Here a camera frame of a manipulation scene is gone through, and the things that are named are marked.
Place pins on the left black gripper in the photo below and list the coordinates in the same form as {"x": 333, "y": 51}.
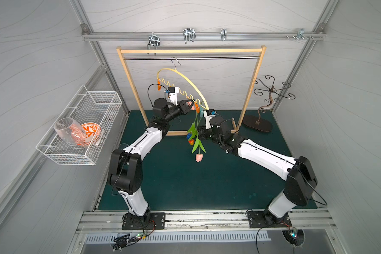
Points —
{"x": 183, "y": 106}

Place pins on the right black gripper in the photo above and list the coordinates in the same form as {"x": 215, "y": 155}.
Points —
{"x": 203, "y": 132}

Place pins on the orange clothespin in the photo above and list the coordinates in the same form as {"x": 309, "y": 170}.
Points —
{"x": 197, "y": 108}

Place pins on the yellow clip hanger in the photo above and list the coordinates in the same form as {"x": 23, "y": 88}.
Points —
{"x": 186, "y": 87}

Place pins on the blue artificial tulip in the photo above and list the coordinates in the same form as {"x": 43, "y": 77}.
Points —
{"x": 191, "y": 132}

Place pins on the pink artificial tulip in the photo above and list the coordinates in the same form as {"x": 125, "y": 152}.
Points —
{"x": 198, "y": 147}

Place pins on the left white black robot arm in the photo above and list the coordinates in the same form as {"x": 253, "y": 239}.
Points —
{"x": 125, "y": 168}

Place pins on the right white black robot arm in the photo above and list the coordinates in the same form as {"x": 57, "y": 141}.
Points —
{"x": 298, "y": 174}

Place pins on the wooden clothes rack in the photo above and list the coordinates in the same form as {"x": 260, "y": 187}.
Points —
{"x": 122, "y": 55}

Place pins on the orange clothespin end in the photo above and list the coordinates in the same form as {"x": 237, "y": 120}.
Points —
{"x": 159, "y": 85}

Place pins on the dark metal jewelry stand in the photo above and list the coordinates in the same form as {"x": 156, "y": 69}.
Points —
{"x": 257, "y": 122}

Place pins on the green table mat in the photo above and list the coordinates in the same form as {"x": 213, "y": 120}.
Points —
{"x": 173, "y": 180}

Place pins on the metal hook middle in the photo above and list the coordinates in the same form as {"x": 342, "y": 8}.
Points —
{"x": 189, "y": 35}

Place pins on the metal hook left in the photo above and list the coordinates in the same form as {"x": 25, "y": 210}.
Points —
{"x": 153, "y": 42}

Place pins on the metal hook small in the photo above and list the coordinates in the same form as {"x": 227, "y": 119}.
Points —
{"x": 223, "y": 34}

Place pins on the orange white patterned bowl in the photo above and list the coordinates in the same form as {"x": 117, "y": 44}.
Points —
{"x": 93, "y": 134}

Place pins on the clear glass pitcher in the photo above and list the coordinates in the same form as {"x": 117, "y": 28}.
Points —
{"x": 69, "y": 130}

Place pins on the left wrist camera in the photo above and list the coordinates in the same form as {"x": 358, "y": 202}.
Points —
{"x": 173, "y": 91}

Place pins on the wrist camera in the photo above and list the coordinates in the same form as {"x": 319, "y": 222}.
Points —
{"x": 173, "y": 91}
{"x": 210, "y": 114}

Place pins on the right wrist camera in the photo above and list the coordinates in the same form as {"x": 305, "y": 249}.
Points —
{"x": 210, "y": 114}

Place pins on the white wire basket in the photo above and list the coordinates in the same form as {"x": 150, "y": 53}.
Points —
{"x": 100, "y": 107}

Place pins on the aluminium top rail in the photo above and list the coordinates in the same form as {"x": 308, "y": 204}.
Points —
{"x": 200, "y": 36}

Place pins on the metal bracket right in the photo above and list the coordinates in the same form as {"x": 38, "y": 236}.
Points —
{"x": 300, "y": 36}

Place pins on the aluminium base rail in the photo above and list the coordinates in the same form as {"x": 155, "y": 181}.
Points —
{"x": 210, "y": 220}

